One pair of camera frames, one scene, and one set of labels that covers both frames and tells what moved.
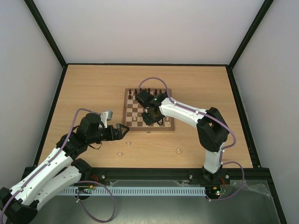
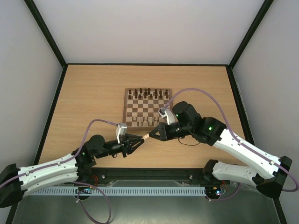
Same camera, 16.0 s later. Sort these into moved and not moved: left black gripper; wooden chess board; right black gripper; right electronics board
Moved: right black gripper; left black gripper
Not moved: right electronics board; wooden chess board
